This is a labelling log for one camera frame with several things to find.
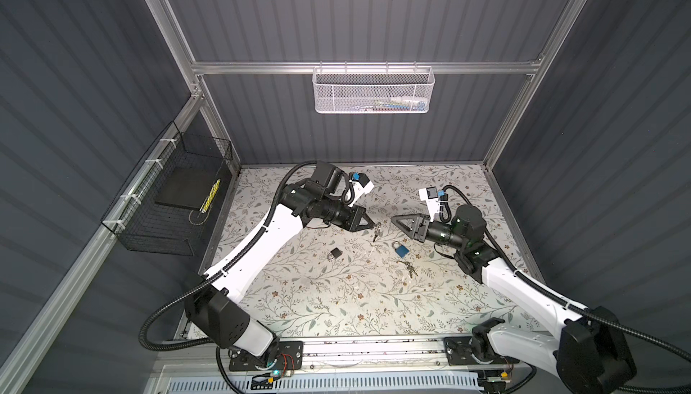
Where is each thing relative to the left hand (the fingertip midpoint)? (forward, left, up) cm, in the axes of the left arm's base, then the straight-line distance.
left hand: (373, 225), depth 70 cm
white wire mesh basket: (+77, -9, -4) cm, 77 cm away
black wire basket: (+8, +56, +2) cm, 56 cm away
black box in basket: (+15, +52, +2) cm, 54 cm away
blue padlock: (+6, -12, -25) cm, 29 cm away
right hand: (+1, -7, -2) cm, 7 cm away
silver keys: (-1, -1, -3) cm, 3 cm away
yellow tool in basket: (+5, +43, +5) cm, 44 cm away
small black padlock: (+6, +11, -26) cm, 29 cm away
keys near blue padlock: (-1, -14, -26) cm, 30 cm away
